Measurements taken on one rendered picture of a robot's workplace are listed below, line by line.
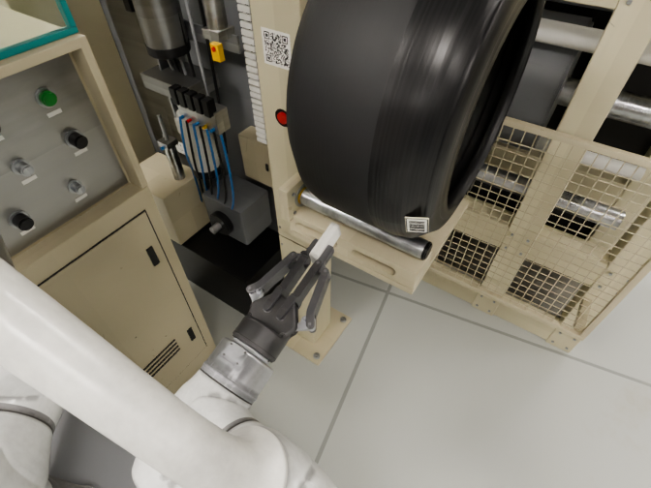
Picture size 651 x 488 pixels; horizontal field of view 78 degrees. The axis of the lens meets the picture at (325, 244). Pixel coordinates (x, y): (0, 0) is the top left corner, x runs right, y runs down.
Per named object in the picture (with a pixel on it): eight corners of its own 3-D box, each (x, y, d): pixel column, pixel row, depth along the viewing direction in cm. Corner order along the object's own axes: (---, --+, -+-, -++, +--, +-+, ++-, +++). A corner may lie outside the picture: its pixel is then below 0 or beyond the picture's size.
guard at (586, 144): (360, 237, 174) (375, 80, 122) (362, 234, 175) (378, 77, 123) (582, 341, 140) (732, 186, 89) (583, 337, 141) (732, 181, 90)
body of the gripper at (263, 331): (266, 359, 54) (304, 303, 57) (220, 328, 57) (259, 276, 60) (280, 372, 60) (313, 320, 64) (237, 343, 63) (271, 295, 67)
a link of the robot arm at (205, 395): (226, 382, 64) (282, 425, 56) (159, 477, 58) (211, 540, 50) (182, 355, 56) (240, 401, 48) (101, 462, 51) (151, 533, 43)
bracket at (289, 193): (280, 218, 103) (277, 188, 96) (358, 143, 125) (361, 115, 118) (291, 223, 102) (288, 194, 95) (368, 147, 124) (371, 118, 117)
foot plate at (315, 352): (267, 334, 176) (267, 331, 174) (303, 291, 191) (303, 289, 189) (318, 366, 166) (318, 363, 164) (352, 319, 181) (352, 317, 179)
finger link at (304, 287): (272, 315, 59) (280, 320, 58) (316, 256, 63) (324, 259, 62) (279, 322, 62) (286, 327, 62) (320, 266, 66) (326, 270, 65)
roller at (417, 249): (294, 194, 99) (305, 182, 101) (296, 205, 103) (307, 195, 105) (425, 253, 86) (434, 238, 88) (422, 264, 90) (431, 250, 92)
